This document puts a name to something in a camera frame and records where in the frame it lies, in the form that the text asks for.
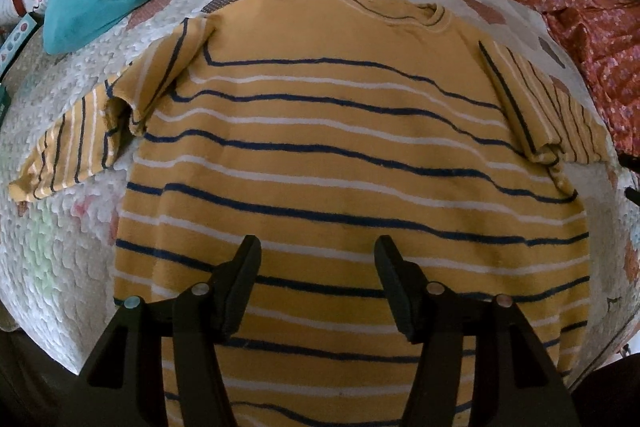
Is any yellow striped knit sweater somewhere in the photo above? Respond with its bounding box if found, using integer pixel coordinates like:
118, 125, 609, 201
9, 0, 608, 426

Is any white heart-patterned quilted blanket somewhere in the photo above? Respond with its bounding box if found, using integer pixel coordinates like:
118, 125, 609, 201
1, 0, 639, 384

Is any green box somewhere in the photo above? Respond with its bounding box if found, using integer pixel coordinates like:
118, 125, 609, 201
0, 84, 11, 126

